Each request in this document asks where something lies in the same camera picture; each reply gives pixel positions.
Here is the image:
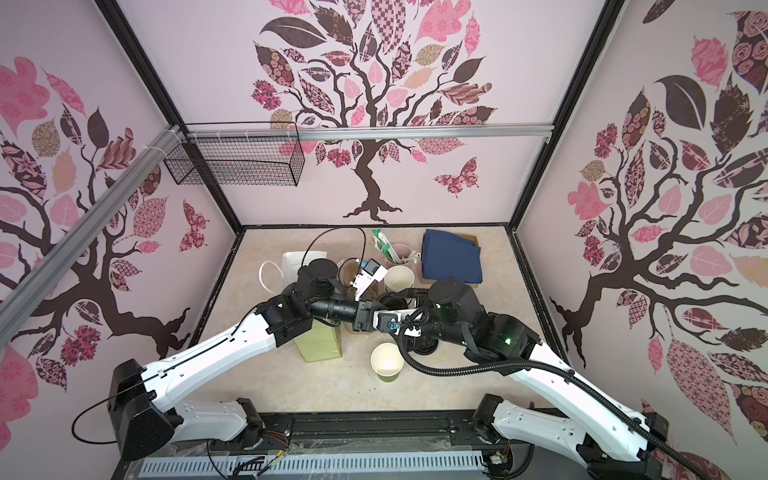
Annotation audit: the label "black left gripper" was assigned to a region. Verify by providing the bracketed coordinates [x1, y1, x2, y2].
[310, 292, 389, 332]

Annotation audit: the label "white green paper cup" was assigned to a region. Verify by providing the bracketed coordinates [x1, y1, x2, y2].
[370, 343, 404, 382]

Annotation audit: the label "black cup lid stack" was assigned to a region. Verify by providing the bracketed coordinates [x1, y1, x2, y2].
[405, 336, 439, 356]

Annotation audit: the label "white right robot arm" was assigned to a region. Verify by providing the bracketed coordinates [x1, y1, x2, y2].
[372, 277, 668, 479]

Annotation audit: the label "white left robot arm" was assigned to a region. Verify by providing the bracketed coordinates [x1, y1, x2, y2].
[106, 258, 408, 461]

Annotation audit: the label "stacked paper cups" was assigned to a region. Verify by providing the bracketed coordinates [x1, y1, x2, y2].
[383, 265, 416, 293]

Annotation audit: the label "pink bucket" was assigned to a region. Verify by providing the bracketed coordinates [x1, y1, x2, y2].
[384, 243, 421, 266]

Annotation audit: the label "green wrapped stirrers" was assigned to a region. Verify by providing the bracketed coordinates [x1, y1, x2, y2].
[372, 229, 392, 262]

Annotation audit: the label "blue napkin stack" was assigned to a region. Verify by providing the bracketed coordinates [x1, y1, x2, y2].
[421, 229, 484, 284]

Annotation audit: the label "brown cardboard napkin box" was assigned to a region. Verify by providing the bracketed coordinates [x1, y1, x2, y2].
[419, 233, 485, 288]

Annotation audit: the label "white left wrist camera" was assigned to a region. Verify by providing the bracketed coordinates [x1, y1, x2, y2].
[351, 259, 388, 301]

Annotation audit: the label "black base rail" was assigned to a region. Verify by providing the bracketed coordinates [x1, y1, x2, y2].
[111, 409, 541, 480]

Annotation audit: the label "white slotted cable duct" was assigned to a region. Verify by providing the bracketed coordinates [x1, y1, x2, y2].
[127, 451, 486, 479]

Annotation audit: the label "aluminium rail back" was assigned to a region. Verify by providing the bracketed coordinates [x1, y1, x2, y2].
[186, 123, 554, 142]

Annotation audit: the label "aluminium rail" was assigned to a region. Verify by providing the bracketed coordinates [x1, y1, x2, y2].
[1, 125, 184, 345]
[186, 123, 554, 142]

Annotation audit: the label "black wire basket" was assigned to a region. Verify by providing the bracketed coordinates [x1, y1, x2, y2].
[164, 120, 305, 187]

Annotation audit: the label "black corrugated cable hose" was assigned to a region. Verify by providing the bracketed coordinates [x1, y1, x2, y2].
[395, 317, 721, 480]

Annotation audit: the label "aluminium rail left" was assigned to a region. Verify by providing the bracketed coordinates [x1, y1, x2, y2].
[1, 125, 184, 345]

